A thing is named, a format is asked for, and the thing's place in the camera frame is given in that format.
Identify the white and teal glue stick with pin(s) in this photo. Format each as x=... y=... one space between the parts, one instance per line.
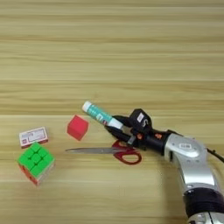
x=99 y=114

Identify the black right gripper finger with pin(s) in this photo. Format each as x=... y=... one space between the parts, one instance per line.
x=118 y=134
x=124 y=119

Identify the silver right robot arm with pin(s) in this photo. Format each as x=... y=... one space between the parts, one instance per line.
x=192 y=169

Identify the green and red puzzle cube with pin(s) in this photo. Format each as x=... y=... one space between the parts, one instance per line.
x=36 y=162

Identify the red foam cube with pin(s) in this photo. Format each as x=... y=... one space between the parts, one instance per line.
x=77 y=128

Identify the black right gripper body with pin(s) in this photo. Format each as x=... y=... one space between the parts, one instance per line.
x=153 y=141

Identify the red and white card box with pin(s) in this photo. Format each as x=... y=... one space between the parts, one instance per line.
x=33 y=136

